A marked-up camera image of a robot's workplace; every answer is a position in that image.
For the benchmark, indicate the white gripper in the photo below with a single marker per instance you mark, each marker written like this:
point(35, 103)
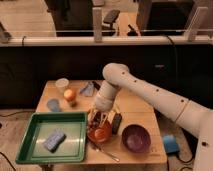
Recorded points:
point(102, 103)

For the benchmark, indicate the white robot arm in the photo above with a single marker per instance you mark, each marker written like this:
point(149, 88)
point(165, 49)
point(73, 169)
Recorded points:
point(191, 116)

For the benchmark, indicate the red bowl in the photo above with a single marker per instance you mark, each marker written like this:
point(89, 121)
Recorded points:
point(99, 134)

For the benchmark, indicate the purple bowl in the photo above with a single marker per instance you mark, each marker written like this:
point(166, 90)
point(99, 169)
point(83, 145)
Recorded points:
point(136, 138)

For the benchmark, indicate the black rectangular block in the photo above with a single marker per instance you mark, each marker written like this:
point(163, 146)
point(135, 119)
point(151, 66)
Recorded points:
point(116, 123)

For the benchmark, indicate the blue cloth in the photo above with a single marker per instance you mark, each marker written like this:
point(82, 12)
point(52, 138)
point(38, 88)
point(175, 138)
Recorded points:
point(87, 90)

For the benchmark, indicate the orange apple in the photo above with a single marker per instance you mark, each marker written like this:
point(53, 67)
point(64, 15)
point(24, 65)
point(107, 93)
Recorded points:
point(69, 95)

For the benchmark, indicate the metal spoon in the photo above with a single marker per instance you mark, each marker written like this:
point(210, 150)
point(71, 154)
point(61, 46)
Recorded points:
point(97, 148)

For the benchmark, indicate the wooden table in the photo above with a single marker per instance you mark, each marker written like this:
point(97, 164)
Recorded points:
point(133, 111)

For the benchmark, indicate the light blue small plate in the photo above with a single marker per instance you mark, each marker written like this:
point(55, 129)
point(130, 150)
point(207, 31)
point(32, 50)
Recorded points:
point(53, 105)

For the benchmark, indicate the clear plastic cup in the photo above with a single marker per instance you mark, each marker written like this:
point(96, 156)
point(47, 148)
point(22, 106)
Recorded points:
point(62, 84)

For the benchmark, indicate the green plastic tray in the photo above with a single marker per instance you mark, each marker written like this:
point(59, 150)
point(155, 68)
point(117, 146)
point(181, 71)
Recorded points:
point(41, 125)

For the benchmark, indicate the blue sponge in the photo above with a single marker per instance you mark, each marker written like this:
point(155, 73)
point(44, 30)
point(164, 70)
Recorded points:
point(53, 140)

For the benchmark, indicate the blue box on floor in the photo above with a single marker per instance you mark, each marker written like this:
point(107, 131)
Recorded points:
point(170, 144)

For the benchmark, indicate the black office chair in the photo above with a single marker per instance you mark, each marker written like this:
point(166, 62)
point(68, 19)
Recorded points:
point(110, 19)

